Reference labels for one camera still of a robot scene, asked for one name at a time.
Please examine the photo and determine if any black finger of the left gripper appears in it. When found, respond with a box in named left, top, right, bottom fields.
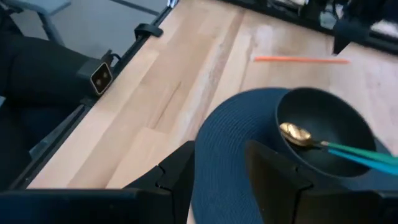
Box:
left=332, top=18, right=374, bottom=55

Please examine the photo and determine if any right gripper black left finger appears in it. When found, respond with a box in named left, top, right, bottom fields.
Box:
left=124, top=140, right=195, bottom=224

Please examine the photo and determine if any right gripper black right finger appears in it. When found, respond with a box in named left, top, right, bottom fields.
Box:
left=245, top=139, right=380, bottom=224

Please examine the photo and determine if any orange drinking straw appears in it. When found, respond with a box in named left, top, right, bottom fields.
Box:
left=253, top=55, right=351, bottom=65

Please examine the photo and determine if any gold spoon green handle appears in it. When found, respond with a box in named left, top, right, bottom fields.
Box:
left=279, top=122, right=398, bottom=166

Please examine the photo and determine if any black bowl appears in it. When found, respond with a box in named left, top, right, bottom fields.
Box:
left=273, top=86, right=394, bottom=190

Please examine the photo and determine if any gold utensil blue handle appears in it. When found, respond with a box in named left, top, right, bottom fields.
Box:
left=328, top=148, right=398, bottom=177

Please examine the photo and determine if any round dark woven placemat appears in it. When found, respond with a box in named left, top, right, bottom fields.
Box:
left=190, top=87, right=398, bottom=224

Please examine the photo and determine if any grey chair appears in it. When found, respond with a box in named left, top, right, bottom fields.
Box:
left=0, top=0, right=72, bottom=46

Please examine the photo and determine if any table-level camera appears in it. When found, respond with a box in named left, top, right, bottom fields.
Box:
left=76, top=51, right=114, bottom=96

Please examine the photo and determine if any black cable clip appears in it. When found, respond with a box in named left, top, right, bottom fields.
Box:
left=134, top=23, right=164, bottom=40

